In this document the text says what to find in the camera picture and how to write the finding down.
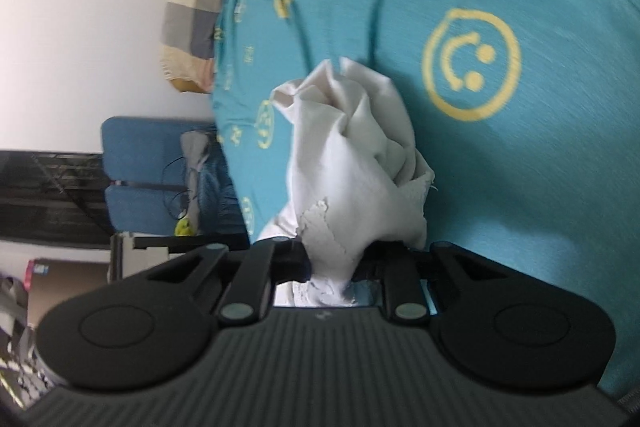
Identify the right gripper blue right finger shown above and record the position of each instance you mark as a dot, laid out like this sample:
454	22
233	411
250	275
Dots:
380	256

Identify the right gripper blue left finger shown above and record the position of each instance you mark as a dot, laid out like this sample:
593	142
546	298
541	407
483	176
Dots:
289	261

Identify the white t-shirt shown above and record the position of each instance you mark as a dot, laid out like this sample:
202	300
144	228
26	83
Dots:
354	177

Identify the yellow green plush toy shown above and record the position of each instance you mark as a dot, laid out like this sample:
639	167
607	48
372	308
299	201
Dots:
184	228

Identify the grey cloth on chair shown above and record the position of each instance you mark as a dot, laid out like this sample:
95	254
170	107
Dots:
200	176

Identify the white desk with dark top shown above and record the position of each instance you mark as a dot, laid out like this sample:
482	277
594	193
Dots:
131	253

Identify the blue covered chair front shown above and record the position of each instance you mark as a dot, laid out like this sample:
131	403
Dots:
157	212

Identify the blue covered chair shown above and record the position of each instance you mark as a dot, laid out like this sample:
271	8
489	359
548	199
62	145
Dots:
157	212
146	151

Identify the blue covered chair rear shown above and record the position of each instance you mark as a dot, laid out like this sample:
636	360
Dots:
146	151

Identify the dark window with curtain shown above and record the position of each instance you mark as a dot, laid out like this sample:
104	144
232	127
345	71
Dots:
54	199

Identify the brown cardboard box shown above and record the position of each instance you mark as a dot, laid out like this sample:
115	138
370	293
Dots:
52	281

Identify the teal patterned bed sheet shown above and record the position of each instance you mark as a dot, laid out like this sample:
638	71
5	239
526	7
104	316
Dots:
526	110

